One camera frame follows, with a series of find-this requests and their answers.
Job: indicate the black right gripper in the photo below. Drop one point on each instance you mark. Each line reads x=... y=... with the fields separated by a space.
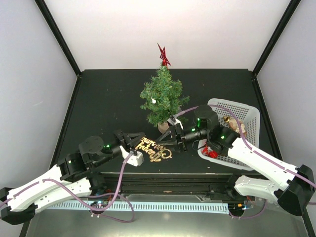
x=178 y=144

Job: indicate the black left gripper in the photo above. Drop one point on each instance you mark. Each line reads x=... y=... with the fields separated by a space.
x=129 y=138

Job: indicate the gold merry christmas sign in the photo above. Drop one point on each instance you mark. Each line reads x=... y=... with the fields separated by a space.
x=156 y=152

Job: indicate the small green christmas tree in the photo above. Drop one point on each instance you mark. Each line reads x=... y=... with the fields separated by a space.
x=163 y=96

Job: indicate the white perforated plastic basket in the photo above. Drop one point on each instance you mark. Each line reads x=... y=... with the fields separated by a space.
x=250 y=117

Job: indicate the red star ornament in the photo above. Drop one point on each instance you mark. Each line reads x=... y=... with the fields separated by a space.
x=163 y=57

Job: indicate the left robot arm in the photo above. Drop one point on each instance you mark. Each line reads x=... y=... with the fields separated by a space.
x=74 y=175

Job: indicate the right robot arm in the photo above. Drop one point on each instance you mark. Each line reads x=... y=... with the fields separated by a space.
x=290 y=186

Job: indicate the round wooden tree base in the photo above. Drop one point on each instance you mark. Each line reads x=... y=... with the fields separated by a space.
x=163 y=127

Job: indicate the red gift ornament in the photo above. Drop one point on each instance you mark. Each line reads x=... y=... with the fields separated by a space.
x=209 y=153

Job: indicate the gold bell ornament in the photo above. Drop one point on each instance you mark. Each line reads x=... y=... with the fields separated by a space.
x=227 y=119

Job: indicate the wooden ornament pieces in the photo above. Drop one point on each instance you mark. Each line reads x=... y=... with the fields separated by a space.
x=237 y=126

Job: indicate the left controller circuit board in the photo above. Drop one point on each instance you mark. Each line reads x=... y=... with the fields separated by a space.
x=99 y=204

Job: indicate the controller circuit board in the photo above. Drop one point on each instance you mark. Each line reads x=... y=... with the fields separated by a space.
x=240 y=206
x=99 y=204

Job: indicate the right controller circuit board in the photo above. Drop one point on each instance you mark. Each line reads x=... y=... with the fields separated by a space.
x=240 y=206

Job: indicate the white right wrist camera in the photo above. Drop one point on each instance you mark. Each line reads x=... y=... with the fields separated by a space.
x=172 y=121

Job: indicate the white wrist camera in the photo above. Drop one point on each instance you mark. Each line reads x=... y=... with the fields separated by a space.
x=133 y=157
x=172 y=121

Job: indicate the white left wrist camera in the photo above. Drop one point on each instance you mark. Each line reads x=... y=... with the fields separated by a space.
x=133 y=157

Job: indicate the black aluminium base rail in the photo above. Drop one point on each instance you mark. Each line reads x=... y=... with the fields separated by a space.
x=215 y=187

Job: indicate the white slotted cable duct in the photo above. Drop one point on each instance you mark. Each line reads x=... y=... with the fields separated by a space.
x=138 y=206

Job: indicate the left black frame post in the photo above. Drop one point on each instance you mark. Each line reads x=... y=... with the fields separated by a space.
x=42 y=6

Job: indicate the black frame post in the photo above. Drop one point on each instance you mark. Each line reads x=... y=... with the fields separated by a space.
x=287 y=15
x=42 y=6

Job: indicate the right black frame post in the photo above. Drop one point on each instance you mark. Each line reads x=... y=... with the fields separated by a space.
x=287 y=15

